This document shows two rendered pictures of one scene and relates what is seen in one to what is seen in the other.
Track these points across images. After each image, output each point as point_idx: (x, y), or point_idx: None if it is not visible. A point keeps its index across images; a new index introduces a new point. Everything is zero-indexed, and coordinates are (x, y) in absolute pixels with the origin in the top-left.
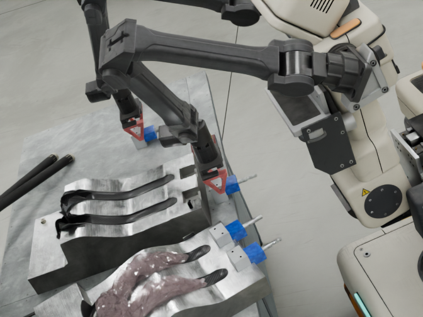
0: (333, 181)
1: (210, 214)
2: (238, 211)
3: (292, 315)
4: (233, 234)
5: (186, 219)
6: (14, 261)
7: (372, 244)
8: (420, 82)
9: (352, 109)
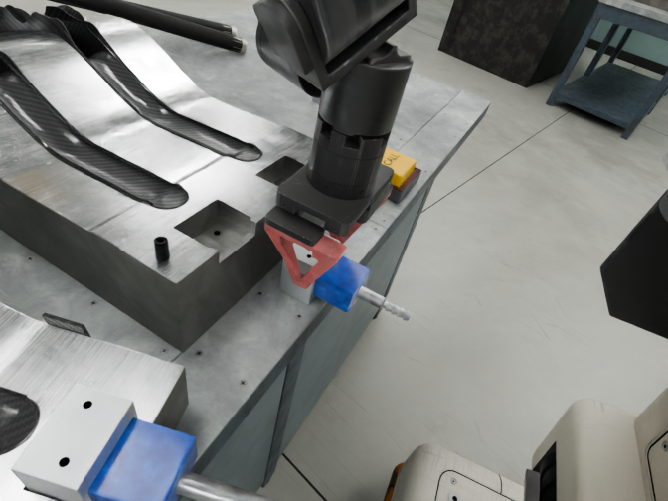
0: (547, 478)
1: (242, 299)
2: (367, 287)
3: (325, 421)
4: (101, 497)
5: (131, 270)
6: None
7: (473, 491)
8: None
9: None
